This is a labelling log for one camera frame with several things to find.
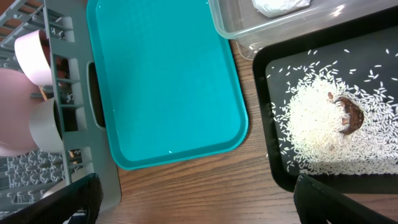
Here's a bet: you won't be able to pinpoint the black tray bin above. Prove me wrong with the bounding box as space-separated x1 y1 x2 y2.
252 6 397 194

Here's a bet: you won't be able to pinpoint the white rice grains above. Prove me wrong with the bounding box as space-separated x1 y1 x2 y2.
266 49 397 175

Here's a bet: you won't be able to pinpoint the large white plate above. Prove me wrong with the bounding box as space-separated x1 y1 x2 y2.
1 68 43 157

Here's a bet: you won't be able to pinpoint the grey bowl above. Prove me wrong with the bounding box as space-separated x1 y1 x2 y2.
29 98 64 153

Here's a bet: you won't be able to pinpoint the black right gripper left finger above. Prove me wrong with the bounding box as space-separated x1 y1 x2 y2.
1 173 103 224

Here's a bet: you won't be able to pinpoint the small white bowl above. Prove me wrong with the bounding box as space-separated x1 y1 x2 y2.
14 30 52 86

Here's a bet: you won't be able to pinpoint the teal plastic tray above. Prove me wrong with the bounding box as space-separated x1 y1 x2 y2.
86 0 249 170

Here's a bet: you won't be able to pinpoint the white paper cup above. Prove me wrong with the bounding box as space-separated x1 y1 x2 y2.
43 168 86 198

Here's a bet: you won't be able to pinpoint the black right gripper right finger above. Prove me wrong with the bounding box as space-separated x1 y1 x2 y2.
294 174 397 224

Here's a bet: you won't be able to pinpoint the brown food lump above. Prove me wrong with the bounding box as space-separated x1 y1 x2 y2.
328 92 364 136

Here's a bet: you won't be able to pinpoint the clear plastic bin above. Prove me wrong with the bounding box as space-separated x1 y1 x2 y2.
208 0 397 60

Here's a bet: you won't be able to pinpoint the grey dishwasher rack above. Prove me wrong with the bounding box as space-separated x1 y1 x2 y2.
1 1 122 217

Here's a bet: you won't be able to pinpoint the white tissue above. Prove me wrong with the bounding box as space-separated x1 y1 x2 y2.
252 0 311 17

